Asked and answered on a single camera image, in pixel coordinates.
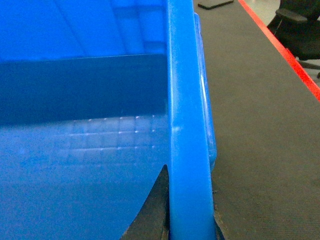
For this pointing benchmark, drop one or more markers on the black smartphone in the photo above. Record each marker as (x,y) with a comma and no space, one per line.
(213,4)

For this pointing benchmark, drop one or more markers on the black office chair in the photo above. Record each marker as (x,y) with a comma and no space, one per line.
(296,26)

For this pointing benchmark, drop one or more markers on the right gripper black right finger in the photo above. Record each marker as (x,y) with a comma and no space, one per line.
(218,227)

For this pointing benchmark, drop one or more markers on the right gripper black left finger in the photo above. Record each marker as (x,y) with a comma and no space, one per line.
(153,220)

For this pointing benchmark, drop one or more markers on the blue plastic crate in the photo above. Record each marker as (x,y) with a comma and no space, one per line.
(96,96)

